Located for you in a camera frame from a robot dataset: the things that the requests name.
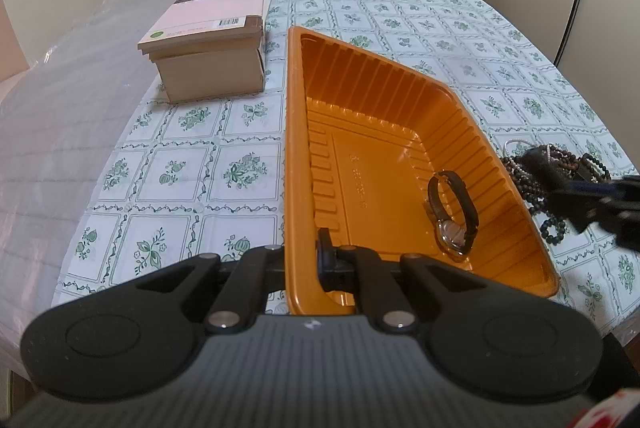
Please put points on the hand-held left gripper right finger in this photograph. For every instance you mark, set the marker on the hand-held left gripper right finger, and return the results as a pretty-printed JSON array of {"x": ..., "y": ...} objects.
[{"x": 325, "y": 260}]

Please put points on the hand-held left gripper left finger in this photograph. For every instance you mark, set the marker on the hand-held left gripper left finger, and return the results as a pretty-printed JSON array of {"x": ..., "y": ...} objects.
[{"x": 265, "y": 268}]

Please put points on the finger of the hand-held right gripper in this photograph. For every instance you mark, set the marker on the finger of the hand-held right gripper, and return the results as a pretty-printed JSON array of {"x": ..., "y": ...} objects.
[
  {"x": 615, "y": 189},
  {"x": 620, "y": 223}
]

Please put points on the orange plastic tray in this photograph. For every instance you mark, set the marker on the orange plastic tray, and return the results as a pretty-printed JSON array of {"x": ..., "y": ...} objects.
[{"x": 380, "y": 117}]

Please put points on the red patterned clothing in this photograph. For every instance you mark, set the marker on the red patterned clothing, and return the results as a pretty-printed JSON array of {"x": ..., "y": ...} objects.
[{"x": 620, "y": 410}]

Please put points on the tan cardboard box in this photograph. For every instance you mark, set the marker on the tan cardboard box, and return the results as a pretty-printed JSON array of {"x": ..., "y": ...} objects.
[{"x": 210, "y": 72}]

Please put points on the clear plastic sheet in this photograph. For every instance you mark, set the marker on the clear plastic sheet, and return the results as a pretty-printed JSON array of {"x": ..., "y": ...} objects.
[{"x": 75, "y": 82}]

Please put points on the pink flat box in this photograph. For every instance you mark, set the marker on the pink flat box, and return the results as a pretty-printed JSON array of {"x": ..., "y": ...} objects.
[{"x": 210, "y": 7}]

